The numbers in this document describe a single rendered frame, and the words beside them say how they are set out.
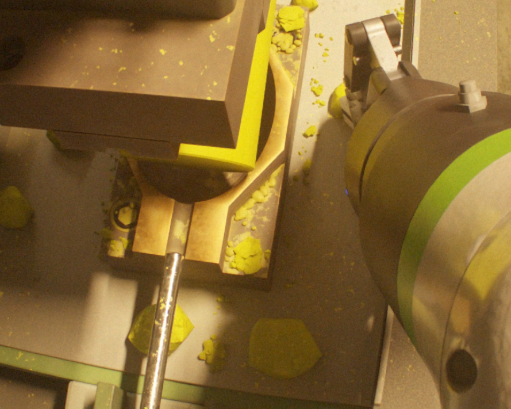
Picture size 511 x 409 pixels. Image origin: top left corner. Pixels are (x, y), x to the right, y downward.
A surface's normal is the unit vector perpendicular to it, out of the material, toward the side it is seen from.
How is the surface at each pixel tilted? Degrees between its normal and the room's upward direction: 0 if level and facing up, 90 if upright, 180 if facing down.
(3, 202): 29
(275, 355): 17
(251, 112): 67
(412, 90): 50
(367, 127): 60
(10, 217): 56
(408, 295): 81
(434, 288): 76
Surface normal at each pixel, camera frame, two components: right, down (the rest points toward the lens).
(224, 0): 0.59, 0.74
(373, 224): -0.99, -0.02
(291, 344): 0.32, -0.36
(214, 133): -0.14, 0.93
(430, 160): -0.74, -0.60
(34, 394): -0.06, -0.36
